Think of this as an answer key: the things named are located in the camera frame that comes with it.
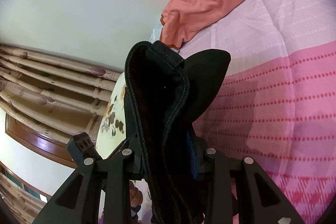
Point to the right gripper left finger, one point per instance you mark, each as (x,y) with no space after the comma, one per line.
(78,198)

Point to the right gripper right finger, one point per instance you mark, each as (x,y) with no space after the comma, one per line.
(226,188)

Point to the black pants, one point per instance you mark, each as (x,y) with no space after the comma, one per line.
(167,94)

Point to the person's hand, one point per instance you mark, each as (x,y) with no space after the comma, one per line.
(136,200)

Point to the floral white pillow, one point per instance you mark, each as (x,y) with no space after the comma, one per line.
(112,128)

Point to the beige floral curtain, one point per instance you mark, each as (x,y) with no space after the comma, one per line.
(55,97)

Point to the pink checked bed sheet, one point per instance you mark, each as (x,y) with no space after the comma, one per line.
(277,102)

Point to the brown wooden window frame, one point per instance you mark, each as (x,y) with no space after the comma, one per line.
(41,163)

